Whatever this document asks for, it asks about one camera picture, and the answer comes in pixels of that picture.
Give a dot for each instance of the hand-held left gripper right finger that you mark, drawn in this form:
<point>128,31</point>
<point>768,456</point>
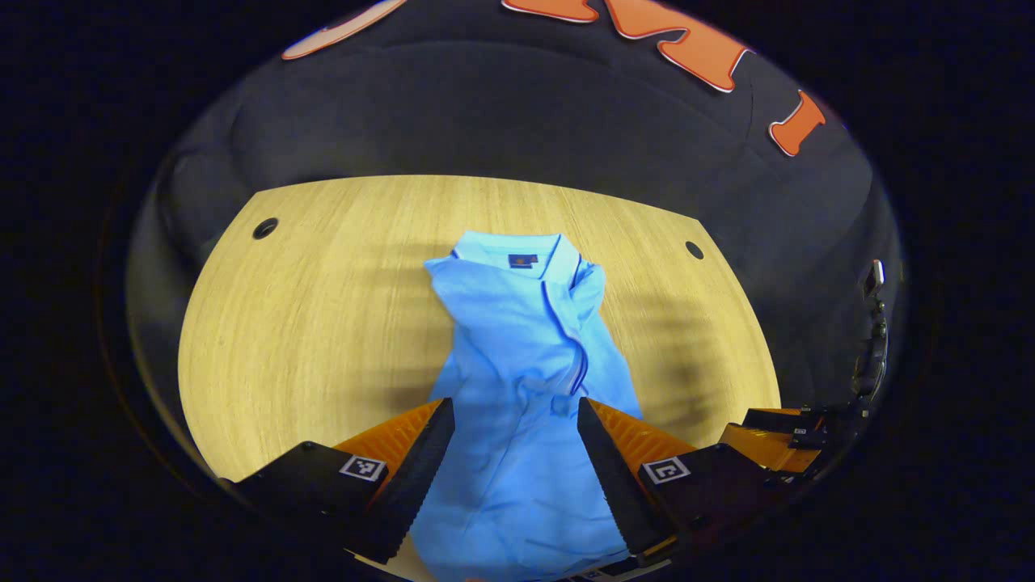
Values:
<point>614,477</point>

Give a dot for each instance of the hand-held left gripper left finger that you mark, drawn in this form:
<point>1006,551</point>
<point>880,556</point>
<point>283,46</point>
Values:
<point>416,485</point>

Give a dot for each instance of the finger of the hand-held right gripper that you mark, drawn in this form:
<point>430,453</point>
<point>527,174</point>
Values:
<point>776,418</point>
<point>768,449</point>

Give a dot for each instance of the light blue T-shirt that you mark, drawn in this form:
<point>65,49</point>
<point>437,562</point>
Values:
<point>517,364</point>

